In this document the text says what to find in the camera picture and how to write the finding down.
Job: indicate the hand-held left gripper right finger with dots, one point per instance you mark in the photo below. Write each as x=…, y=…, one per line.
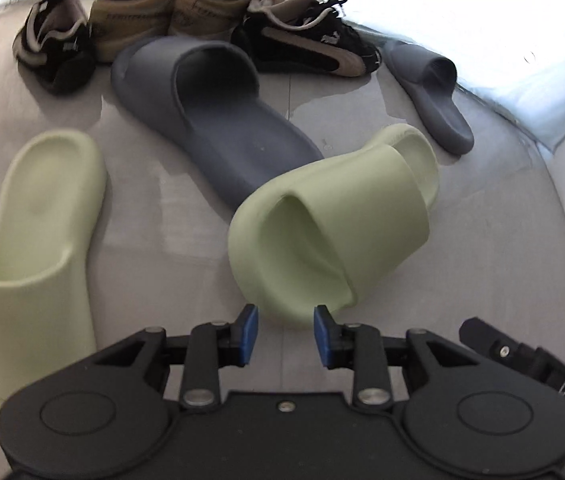
x=321, y=336

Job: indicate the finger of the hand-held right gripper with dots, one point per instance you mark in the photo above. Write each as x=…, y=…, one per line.
x=492, y=340

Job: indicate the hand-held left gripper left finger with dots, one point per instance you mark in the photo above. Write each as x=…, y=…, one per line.
x=248, y=334

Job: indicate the light green slide sandal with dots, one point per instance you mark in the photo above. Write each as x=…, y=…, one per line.
x=32, y=260
x=342, y=220

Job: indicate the dark grey slide sandal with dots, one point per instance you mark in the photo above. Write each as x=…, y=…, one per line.
x=222, y=125
x=437, y=100

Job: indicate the black and tan sneaker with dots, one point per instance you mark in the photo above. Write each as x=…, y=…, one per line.
x=307, y=45
x=57, y=40

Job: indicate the brown suede sneaker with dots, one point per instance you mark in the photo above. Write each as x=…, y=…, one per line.
x=132, y=15
x=207, y=7

